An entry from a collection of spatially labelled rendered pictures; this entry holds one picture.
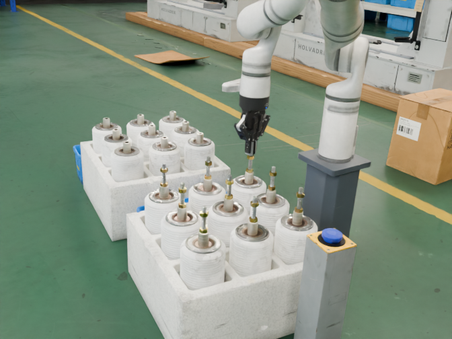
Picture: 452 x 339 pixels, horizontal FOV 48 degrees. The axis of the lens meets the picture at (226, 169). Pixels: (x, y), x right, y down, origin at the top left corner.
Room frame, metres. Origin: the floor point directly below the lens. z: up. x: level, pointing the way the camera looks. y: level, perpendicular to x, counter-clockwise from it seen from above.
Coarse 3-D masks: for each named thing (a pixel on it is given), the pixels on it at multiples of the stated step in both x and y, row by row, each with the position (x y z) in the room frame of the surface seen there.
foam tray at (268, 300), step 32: (128, 224) 1.14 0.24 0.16; (128, 256) 1.15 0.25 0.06; (160, 256) 0.97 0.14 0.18; (160, 288) 0.93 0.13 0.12; (224, 288) 0.87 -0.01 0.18; (256, 288) 0.90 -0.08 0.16; (288, 288) 0.93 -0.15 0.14; (160, 320) 0.93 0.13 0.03; (192, 320) 0.83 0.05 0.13; (224, 320) 0.86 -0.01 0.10; (256, 320) 0.90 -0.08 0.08; (288, 320) 0.94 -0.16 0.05
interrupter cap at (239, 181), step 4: (240, 176) 1.26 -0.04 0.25; (244, 176) 1.27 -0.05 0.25; (236, 180) 1.24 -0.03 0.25; (240, 180) 1.24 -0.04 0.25; (244, 180) 1.25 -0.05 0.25; (256, 180) 1.25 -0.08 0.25; (260, 180) 1.25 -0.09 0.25; (240, 184) 1.21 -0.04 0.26; (244, 184) 1.22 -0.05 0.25; (248, 184) 1.22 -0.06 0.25; (252, 184) 1.22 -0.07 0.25; (256, 184) 1.22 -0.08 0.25; (260, 184) 1.22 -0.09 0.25
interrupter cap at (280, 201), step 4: (260, 196) 1.15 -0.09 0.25; (264, 196) 1.15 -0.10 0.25; (276, 196) 1.15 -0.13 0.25; (280, 196) 1.16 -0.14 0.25; (260, 200) 1.13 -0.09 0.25; (264, 200) 1.14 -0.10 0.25; (276, 200) 1.14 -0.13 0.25; (280, 200) 1.13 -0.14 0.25; (284, 200) 1.13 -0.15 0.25; (260, 204) 1.11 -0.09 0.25; (264, 204) 1.11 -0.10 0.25; (268, 204) 1.11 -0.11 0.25; (272, 204) 1.11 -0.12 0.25; (276, 204) 1.11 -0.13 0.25; (280, 204) 1.11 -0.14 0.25; (284, 204) 1.12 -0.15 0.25
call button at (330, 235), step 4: (328, 228) 0.88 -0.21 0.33; (332, 228) 0.88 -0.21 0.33; (324, 232) 0.86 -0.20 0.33; (328, 232) 0.86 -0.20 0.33; (332, 232) 0.86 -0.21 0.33; (336, 232) 0.86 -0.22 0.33; (340, 232) 0.86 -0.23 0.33; (324, 236) 0.85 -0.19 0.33; (328, 236) 0.84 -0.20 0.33; (332, 236) 0.84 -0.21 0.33; (336, 236) 0.85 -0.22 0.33; (340, 236) 0.85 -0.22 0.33; (324, 240) 0.85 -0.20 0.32; (328, 240) 0.84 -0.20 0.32; (332, 240) 0.84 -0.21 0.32; (336, 240) 0.84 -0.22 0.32; (340, 240) 0.85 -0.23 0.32
